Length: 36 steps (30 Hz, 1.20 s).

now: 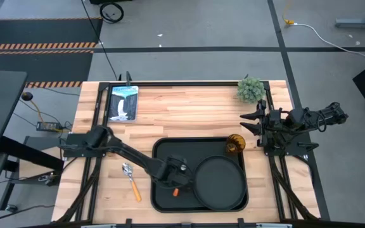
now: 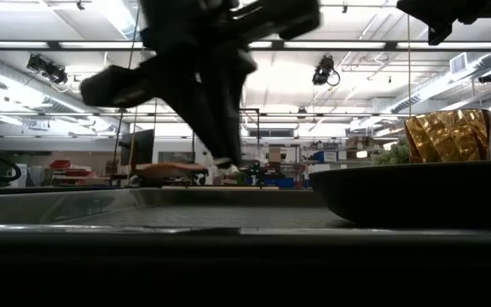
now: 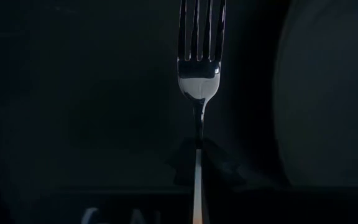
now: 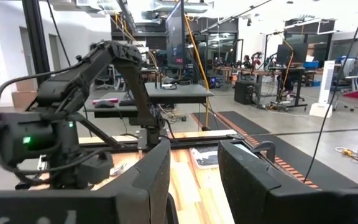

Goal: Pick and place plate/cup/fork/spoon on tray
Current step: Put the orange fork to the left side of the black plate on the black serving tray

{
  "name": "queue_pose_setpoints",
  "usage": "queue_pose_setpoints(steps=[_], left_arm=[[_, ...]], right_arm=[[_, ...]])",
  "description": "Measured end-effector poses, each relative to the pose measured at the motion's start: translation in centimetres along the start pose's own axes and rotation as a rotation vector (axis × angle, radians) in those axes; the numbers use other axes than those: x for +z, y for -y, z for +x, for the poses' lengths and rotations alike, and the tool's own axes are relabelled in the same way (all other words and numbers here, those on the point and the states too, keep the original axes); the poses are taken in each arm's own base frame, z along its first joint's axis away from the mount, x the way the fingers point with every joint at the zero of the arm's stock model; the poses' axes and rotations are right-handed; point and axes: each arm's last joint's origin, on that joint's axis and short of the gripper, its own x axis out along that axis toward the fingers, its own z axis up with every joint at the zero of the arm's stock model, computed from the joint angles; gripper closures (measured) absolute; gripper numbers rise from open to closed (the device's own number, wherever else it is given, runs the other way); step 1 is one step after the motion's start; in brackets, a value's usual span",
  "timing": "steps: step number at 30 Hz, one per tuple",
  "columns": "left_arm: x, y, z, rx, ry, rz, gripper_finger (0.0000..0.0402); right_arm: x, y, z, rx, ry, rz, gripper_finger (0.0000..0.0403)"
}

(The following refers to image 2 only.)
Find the green plant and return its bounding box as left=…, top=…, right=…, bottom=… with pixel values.
left=371, top=138, right=412, bottom=166

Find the silver ventilation duct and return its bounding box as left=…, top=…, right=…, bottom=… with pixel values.
left=390, top=50, right=491, bottom=114

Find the thin hanging cable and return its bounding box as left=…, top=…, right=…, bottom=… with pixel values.
left=406, top=14, right=412, bottom=119

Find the white ceiling vent box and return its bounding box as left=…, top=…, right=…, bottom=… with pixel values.
left=449, top=51, right=468, bottom=76

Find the orange padded object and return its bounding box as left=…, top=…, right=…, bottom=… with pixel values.
left=134, top=161, right=209, bottom=179

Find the blue and white box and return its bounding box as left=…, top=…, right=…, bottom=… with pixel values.
left=313, top=150, right=339, bottom=164

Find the gold faceted cup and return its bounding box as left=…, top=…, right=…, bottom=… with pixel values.
left=403, top=108, right=491, bottom=165

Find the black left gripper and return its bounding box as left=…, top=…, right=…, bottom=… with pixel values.
left=78, top=0, right=321, bottom=166

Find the white barrel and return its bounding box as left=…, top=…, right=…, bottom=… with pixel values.
left=13, top=164, right=29, bottom=188

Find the black overhead frame bar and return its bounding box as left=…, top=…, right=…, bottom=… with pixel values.
left=0, top=40, right=491, bottom=52

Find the dark round plate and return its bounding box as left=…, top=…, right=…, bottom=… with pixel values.
left=308, top=159, right=491, bottom=231

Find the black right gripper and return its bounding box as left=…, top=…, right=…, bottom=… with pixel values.
left=396, top=0, right=491, bottom=46

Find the blue storage bin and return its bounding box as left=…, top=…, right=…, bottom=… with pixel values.
left=263, top=177, right=296, bottom=188

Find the grey serving tray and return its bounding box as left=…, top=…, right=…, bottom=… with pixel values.
left=0, top=186, right=491, bottom=240

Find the black computer monitor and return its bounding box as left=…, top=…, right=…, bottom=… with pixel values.
left=119, top=129, right=156, bottom=167

